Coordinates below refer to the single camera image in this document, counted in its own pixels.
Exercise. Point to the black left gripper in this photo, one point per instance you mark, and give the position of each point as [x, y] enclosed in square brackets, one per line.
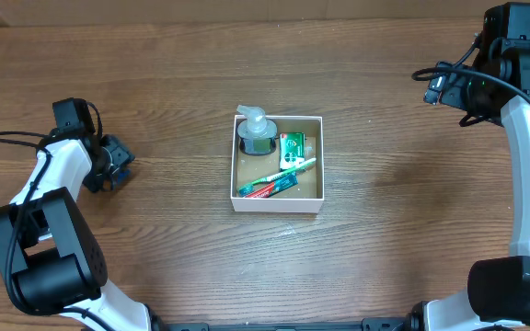
[123, 154]

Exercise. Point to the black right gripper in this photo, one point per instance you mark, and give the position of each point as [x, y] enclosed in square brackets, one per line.
[457, 85]

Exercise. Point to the green white toothbrush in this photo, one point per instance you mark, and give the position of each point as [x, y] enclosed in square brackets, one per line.
[249, 187]

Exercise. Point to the clear pump soap bottle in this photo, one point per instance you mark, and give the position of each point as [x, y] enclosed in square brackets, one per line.
[257, 133]

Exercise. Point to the red green toothpaste tube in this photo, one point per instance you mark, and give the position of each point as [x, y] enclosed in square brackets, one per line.
[275, 187]

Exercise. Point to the green soap bar packet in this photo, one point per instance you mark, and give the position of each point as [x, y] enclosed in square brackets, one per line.
[291, 149]

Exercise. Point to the blue disposable razor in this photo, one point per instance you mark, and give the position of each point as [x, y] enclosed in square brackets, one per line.
[120, 175]

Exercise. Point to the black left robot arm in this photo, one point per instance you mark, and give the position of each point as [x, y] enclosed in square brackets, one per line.
[50, 261]

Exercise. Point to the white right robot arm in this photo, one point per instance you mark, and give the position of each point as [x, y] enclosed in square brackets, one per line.
[497, 294]

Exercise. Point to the white cardboard box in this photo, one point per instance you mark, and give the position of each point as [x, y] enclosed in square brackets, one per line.
[305, 197]

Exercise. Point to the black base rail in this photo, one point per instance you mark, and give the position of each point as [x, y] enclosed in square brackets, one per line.
[367, 324]

